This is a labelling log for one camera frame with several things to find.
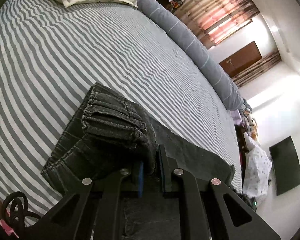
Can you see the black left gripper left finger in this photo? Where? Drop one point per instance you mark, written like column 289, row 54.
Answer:
column 129, row 180

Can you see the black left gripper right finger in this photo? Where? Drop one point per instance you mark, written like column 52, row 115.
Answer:
column 166, row 166

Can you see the black denim pants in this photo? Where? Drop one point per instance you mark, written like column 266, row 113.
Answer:
column 108, row 133

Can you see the door side curtain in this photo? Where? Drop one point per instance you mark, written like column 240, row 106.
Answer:
column 257, row 69

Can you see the black wall television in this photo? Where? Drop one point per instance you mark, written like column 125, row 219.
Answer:
column 286, row 165

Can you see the patterned window curtain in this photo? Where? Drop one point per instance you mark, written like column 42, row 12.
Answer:
column 213, row 21

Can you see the white dotted cloth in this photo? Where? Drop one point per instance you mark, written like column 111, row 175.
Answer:
column 257, row 171

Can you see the grey white striped bed sheet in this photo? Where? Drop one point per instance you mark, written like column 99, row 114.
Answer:
column 50, row 56

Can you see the grey rolled duvet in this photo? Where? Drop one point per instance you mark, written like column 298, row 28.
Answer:
column 223, row 85

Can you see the pile of colourful clothes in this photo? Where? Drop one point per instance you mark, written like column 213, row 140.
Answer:
column 243, row 118

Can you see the brown wooden door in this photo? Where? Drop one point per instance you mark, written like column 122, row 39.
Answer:
column 241, row 60

